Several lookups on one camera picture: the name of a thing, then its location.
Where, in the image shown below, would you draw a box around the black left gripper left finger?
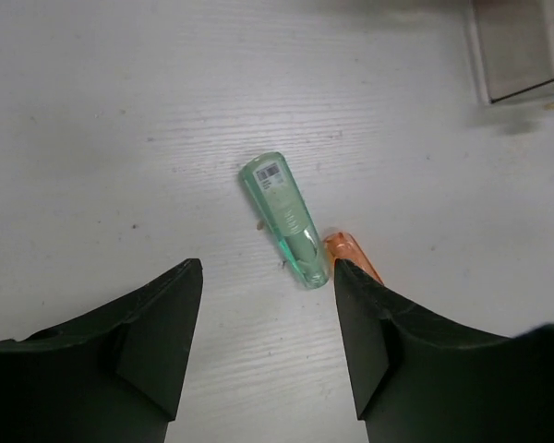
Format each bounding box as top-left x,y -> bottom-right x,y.
0,258 -> 203,442

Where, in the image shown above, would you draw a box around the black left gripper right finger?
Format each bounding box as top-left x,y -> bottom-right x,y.
334,259 -> 554,442

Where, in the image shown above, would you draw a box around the orange correction tape dispenser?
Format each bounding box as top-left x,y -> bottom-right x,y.
323,231 -> 384,285

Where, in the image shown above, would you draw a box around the green correction tape dispenser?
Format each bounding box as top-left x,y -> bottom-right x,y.
239,151 -> 330,289

